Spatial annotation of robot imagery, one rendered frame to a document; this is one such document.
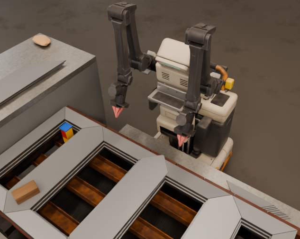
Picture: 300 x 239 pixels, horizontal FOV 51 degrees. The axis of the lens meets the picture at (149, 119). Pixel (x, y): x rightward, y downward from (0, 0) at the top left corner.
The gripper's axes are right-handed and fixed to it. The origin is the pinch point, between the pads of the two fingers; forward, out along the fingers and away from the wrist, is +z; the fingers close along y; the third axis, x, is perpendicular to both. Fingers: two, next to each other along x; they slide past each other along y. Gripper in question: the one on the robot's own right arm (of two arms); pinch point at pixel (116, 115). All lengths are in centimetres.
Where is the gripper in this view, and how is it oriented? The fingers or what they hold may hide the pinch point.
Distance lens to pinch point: 187.7
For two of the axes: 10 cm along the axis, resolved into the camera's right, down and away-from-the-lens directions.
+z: -2.2, 9.1, 3.6
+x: 4.9, -2.2, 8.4
